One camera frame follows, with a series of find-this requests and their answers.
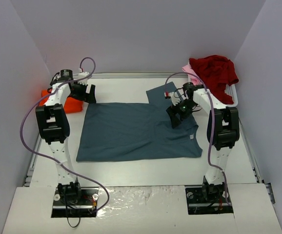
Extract orange t shirt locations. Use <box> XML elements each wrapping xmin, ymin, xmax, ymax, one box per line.
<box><xmin>39</xmin><ymin>89</ymin><xmax>83</xmax><ymax>114</ymax></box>

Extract blue-grey t shirt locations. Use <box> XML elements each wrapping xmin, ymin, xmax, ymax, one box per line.
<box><xmin>76</xmin><ymin>82</ymin><xmax>202</xmax><ymax>162</ymax></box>

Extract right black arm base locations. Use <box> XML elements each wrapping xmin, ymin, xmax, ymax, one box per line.
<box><xmin>185</xmin><ymin>185</ymin><xmax>234</xmax><ymax>215</ymax></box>

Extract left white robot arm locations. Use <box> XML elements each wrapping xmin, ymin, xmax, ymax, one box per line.
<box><xmin>35</xmin><ymin>68</ymin><xmax>90</xmax><ymax>205</ymax></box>

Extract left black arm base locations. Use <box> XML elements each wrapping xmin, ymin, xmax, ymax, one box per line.
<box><xmin>51</xmin><ymin>188</ymin><xmax>99</xmax><ymax>218</ymax></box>

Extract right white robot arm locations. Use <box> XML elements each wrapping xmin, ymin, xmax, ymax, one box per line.
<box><xmin>164</xmin><ymin>82</ymin><xmax>240</xmax><ymax>201</ymax></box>

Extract pink t shirt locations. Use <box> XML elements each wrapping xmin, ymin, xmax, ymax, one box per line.
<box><xmin>182</xmin><ymin>63</ymin><xmax>201</xmax><ymax>85</ymax></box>

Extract dark red t shirt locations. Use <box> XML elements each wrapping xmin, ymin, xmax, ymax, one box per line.
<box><xmin>189</xmin><ymin>55</ymin><xmax>239</xmax><ymax>105</ymax></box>

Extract white plastic laundry basket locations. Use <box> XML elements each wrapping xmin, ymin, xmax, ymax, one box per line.
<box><xmin>225</xmin><ymin>84</ymin><xmax>238</xmax><ymax>107</ymax></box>

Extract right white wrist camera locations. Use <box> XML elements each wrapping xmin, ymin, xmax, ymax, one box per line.
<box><xmin>164</xmin><ymin>92</ymin><xmax>182</xmax><ymax>106</ymax></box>

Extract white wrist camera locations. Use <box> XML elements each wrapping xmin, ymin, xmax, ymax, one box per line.
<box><xmin>164</xmin><ymin>92</ymin><xmax>182</xmax><ymax>106</ymax></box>
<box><xmin>73</xmin><ymin>72</ymin><xmax>92</xmax><ymax>86</ymax></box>

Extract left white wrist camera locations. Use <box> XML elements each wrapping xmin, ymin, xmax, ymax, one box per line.
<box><xmin>73</xmin><ymin>72</ymin><xmax>92</xmax><ymax>86</ymax></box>

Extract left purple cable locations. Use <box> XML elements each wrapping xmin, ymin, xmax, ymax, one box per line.
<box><xmin>20</xmin><ymin>57</ymin><xmax>110</xmax><ymax>213</ymax></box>

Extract purple cable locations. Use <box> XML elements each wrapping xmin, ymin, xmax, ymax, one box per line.
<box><xmin>20</xmin><ymin>57</ymin><xmax>110</xmax><ymax>213</ymax></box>
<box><xmin>164</xmin><ymin>72</ymin><xmax>231</xmax><ymax>204</ymax></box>

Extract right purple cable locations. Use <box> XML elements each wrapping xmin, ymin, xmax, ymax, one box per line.
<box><xmin>164</xmin><ymin>72</ymin><xmax>231</xmax><ymax>204</ymax></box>

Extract black loop cable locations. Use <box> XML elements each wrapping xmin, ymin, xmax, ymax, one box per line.
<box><xmin>66</xmin><ymin>209</ymin><xmax>81</xmax><ymax>229</ymax></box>

